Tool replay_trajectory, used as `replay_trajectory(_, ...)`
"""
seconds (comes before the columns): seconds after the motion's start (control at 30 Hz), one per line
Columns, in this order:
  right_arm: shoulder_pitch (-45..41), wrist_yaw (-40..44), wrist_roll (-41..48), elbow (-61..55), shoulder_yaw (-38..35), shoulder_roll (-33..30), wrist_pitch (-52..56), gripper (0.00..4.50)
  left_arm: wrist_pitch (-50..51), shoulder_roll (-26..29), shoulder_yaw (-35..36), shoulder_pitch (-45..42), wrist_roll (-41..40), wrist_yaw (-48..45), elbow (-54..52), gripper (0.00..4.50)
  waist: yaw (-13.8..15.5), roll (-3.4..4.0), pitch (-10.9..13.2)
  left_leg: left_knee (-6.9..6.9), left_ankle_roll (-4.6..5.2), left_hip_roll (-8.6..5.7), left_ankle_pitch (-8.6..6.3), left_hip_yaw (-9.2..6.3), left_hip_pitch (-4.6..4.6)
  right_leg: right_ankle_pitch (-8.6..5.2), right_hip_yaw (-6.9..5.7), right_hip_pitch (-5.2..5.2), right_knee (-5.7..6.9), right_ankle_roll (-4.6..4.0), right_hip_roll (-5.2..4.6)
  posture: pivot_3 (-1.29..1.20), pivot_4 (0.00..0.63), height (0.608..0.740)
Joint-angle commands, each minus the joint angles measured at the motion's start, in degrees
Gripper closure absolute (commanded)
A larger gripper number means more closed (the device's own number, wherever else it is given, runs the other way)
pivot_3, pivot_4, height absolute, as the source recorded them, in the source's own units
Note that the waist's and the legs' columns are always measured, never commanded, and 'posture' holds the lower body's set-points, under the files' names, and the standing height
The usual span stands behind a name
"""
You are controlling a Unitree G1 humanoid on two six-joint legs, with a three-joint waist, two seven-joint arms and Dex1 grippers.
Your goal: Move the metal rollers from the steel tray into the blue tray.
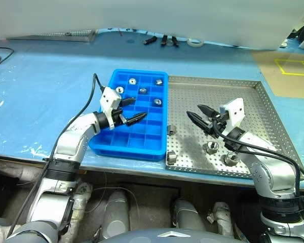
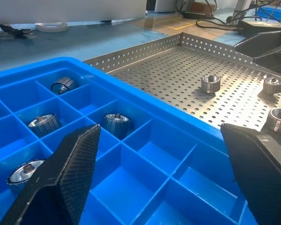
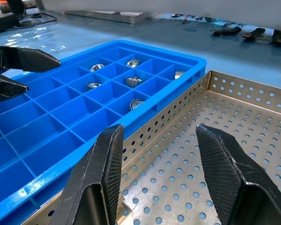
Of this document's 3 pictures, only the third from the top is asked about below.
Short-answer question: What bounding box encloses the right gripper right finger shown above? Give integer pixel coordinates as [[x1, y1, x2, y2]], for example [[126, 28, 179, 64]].
[[195, 124, 281, 225]]

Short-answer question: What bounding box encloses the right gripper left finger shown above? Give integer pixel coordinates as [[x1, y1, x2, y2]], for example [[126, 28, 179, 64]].
[[49, 123, 125, 225]]

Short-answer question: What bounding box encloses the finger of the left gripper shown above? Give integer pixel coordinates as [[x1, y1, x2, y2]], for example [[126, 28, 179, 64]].
[[0, 70, 30, 103], [0, 45, 62, 73]]

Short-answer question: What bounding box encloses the blue compartment tray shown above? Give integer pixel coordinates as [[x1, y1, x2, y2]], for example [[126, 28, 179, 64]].
[[0, 39, 207, 225]]

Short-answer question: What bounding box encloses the black electronic device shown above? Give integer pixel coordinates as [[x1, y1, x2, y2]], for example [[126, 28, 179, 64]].
[[0, 13, 21, 36]]

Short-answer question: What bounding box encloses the perforated metal tray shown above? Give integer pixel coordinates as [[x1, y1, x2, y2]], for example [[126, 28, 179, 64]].
[[21, 69, 281, 225]]

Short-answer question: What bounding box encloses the black gripper finger part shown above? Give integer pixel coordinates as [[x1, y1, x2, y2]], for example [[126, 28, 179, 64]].
[[241, 27, 266, 41], [271, 29, 281, 46], [210, 25, 242, 37]]

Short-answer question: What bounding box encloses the black cable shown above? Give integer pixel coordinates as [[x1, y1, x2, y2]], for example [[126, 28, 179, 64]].
[[13, 12, 59, 30]]

